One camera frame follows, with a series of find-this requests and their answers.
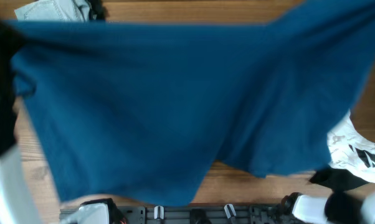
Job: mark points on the blue shirt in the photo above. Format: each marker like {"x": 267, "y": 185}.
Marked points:
{"x": 143, "y": 110}

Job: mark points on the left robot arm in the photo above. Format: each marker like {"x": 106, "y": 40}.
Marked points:
{"x": 7, "y": 155}

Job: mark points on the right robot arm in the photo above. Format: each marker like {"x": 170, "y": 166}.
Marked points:
{"x": 339, "y": 207}

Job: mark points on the black folded garment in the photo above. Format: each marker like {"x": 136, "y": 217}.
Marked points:
{"x": 97, "y": 11}

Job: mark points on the white shirt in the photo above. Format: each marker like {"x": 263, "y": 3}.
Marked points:
{"x": 351, "y": 151}

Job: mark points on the light blue folded jeans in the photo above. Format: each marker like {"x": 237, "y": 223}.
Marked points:
{"x": 54, "y": 10}

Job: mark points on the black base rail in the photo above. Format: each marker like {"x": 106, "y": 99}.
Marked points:
{"x": 252, "y": 214}

